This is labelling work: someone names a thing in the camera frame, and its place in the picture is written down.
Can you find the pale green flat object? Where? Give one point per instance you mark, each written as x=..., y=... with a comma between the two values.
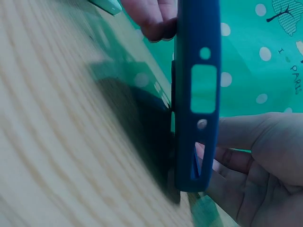
x=107, y=6

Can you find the person's left fingers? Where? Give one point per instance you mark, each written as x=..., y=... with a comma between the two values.
x=154, y=21

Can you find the person's right hand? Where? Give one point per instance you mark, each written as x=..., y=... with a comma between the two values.
x=277, y=170

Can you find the person's left hand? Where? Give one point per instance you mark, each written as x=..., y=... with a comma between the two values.
x=151, y=16

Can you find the blue silicone phone case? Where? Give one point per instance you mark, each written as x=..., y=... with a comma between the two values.
x=182, y=94

